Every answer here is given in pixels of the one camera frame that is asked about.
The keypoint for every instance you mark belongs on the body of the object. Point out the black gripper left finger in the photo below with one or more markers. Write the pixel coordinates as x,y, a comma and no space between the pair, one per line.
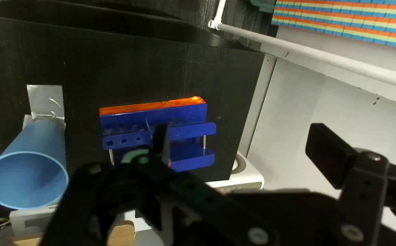
92,195

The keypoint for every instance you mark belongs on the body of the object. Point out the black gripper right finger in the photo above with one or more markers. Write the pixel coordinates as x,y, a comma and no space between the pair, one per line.
370,199

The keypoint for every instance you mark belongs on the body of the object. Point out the large blue plastic cup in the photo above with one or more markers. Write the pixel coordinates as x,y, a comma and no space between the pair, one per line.
28,152

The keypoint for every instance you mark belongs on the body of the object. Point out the small white box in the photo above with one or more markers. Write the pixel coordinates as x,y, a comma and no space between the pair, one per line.
28,223

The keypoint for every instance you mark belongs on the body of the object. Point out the silver metal plate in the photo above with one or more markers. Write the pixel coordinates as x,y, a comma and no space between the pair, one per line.
41,97

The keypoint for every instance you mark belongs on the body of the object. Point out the black cabinet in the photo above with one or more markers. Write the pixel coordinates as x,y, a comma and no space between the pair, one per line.
115,63

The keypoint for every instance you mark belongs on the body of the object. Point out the thick white pvc pole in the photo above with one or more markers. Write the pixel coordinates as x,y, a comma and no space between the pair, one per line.
325,56

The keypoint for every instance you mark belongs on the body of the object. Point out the colourful striped foam panel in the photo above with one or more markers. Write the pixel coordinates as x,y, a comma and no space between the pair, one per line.
343,20

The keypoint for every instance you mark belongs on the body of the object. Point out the short white pvc pipe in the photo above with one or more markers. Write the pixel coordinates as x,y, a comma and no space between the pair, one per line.
219,9

